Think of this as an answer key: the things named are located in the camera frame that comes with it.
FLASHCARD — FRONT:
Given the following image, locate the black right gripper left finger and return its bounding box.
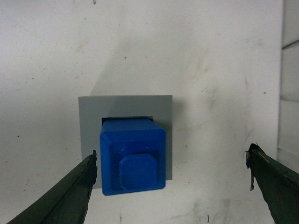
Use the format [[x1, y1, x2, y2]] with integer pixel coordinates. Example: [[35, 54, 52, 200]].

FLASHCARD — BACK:
[[9, 151, 97, 224]]

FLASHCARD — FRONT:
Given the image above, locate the white curtain backdrop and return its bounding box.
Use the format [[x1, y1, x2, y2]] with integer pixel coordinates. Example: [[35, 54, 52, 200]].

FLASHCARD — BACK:
[[278, 0, 299, 167]]

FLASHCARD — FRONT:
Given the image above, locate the gray square base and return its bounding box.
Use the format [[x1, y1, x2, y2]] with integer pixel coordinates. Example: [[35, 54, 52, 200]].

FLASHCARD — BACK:
[[78, 95, 173, 189]]

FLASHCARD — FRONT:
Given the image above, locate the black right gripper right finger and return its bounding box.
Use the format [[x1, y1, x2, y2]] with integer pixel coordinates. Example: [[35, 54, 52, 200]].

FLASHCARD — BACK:
[[245, 143, 299, 224]]

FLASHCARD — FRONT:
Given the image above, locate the blue block with knob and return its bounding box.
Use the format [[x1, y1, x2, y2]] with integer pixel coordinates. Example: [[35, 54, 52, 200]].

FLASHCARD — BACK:
[[100, 118, 166, 196]]

